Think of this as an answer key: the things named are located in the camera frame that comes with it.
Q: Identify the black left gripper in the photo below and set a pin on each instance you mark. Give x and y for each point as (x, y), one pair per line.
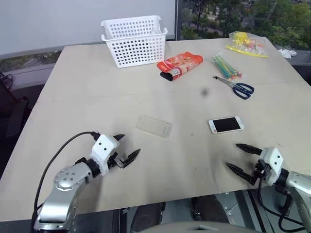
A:
(113, 160)

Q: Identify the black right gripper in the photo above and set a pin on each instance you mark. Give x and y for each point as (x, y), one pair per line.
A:
(260, 172)

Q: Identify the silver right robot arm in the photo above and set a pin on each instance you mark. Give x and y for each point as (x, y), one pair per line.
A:
(300, 187)

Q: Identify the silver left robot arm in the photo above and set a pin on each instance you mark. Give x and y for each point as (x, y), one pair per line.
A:
(65, 180)

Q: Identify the clear phone case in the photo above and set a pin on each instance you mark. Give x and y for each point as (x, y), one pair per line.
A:
(153, 126)

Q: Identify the white smartphone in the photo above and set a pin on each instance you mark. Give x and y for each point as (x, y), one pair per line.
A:
(226, 124)

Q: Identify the dark rounded shape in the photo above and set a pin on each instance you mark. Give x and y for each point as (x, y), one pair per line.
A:
(209, 208)

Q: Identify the bag of colourful sticks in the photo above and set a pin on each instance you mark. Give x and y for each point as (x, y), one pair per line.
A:
(227, 68)

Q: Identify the orange snack pouch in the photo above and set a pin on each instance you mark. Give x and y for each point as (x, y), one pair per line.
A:
(182, 64)

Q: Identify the white perforated plastic basket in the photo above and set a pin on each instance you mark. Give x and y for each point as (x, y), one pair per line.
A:
(136, 46)

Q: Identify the white crumpled paper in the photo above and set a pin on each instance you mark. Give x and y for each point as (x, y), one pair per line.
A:
(288, 53)

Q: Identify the zip bag of colourful items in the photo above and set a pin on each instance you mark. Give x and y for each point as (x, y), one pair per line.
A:
(247, 44)

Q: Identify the black chair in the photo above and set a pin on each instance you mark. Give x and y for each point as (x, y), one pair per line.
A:
(14, 109)

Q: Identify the white projector screen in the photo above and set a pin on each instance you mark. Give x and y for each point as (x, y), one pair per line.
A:
(60, 21)

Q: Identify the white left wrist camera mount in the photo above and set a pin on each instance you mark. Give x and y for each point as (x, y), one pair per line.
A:
(103, 148)

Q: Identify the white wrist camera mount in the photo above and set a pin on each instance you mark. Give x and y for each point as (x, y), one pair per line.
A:
(103, 148)
(273, 161)

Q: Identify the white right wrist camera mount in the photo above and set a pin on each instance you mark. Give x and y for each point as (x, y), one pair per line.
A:
(273, 161)

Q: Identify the grey metal table frame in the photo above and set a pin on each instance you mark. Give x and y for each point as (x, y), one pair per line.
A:
(243, 208)

